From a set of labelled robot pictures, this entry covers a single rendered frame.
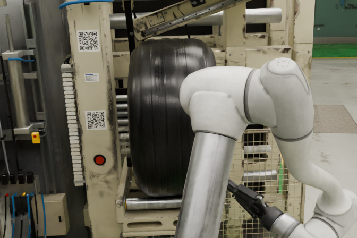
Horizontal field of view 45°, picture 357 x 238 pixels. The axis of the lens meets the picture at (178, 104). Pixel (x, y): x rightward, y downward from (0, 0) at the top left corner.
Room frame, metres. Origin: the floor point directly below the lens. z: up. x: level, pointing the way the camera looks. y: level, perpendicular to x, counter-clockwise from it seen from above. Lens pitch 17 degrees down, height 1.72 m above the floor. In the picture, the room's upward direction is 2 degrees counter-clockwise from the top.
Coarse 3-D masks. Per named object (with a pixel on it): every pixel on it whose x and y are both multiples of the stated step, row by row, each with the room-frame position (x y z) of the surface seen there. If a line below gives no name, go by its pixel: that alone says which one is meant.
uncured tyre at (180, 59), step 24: (144, 48) 1.49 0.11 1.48; (168, 48) 1.48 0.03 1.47; (192, 48) 1.47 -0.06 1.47; (144, 72) 1.38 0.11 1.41; (168, 72) 1.37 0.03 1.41; (192, 72) 1.37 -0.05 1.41; (144, 96) 1.32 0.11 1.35; (168, 96) 1.32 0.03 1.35; (144, 120) 1.29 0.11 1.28; (168, 120) 1.28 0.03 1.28; (144, 144) 1.27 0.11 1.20; (168, 144) 1.27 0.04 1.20; (192, 144) 1.27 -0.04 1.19; (144, 168) 1.29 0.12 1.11; (168, 168) 1.28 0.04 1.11; (144, 192) 1.40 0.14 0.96; (168, 192) 1.36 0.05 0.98
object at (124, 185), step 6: (126, 162) 1.70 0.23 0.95; (126, 168) 1.63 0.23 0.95; (126, 174) 1.58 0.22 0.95; (120, 180) 1.53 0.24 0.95; (126, 180) 1.53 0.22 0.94; (120, 186) 1.47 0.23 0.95; (126, 186) 1.52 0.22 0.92; (120, 192) 1.43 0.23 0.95; (126, 192) 1.46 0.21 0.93; (120, 198) 1.38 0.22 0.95; (126, 198) 1.49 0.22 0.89; (120, 204) 1.37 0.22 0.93; (120, 210) 1.37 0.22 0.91; (126, 210) 1.43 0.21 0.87; (120, 216) 1.37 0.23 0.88; (120, 222) 1.37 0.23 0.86
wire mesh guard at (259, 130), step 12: (252, 132) 1.90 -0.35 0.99; (264, 132) 1.90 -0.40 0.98; (264, 180) 1.91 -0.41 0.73; (276, 180) 1.91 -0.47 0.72; (276, 192) 1.91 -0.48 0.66; (288, 192) 1.91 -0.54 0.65; (276, 204) 1.91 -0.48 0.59; (300, 216) 1.91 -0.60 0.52; (240, 228) 1.91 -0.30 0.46; (252, 228) 1.91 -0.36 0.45
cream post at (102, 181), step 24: (72, 0) 1.48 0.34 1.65; (72, 24) 1.48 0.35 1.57; (96, 24) 1.48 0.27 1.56; (72, 48) 1.48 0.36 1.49; (96, 72) 1.48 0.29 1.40; (96, 96) 1.48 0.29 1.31; (96, 144) 1.48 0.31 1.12; (96, 168) 1.48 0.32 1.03; (120, 168) 1.56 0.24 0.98; (96, 192) 1.48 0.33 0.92; (96, 216) 1.48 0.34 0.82
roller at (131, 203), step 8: (128, 200) 1.42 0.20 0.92; (136, 200) 1.42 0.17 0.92; (144, 200) 1.42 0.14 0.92; (152, 200) 1.42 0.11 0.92; (160, 200) 1.42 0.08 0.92; (168, 200) 1.42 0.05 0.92; (176, 200) 1.41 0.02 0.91; (128, 208) 1.41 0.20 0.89; (136, 208) 1.41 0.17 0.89; (144, 208) 1.41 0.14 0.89; (152, 208) 1.41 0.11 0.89; (160, 208) 1.41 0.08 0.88
